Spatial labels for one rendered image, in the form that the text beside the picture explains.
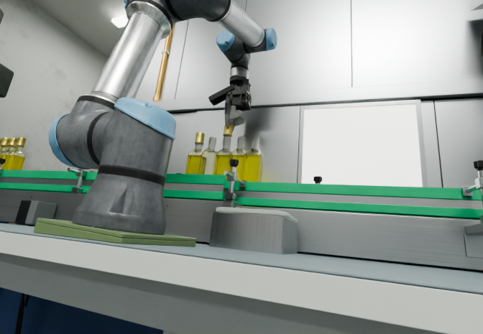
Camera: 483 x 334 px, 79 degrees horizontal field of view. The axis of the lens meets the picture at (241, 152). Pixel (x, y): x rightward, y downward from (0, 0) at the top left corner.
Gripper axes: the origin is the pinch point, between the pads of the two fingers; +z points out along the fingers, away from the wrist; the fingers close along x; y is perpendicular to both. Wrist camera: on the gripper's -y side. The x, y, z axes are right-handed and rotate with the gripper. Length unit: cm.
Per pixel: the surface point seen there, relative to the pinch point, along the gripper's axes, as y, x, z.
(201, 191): -1.0, -13.9, 27.7
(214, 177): 2.9, -14.0, 23.1
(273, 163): 16.1, 11.6, 11.1
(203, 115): -17.5, 11.9, -11.3
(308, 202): 31.7, -4.7, 28.2
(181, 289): 22, -62, 48
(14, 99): -327, 120, -94
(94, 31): -287, 166, -222
